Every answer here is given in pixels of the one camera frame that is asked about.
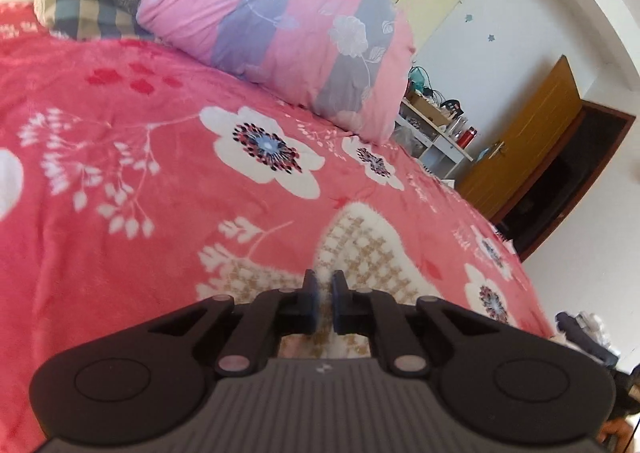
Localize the red floral blanket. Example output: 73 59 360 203
0 3 556 453

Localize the pink and purple quilt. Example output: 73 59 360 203
136 0 418 146

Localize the cardboard box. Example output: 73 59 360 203
405 90 453 126

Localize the wooden door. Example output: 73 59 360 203
457 55 583 224

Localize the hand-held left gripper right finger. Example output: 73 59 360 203
331 270 496 377

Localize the white desk shelf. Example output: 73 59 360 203
392 98 473 181

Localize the clear plastic bag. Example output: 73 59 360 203
392 125 426 156

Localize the dark cloth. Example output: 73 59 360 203
555 311 621 369

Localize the plaid pillow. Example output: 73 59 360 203
34 0 161 41

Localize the white cloth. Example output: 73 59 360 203
575 313 611 334

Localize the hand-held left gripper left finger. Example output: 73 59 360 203
147 269 321 377

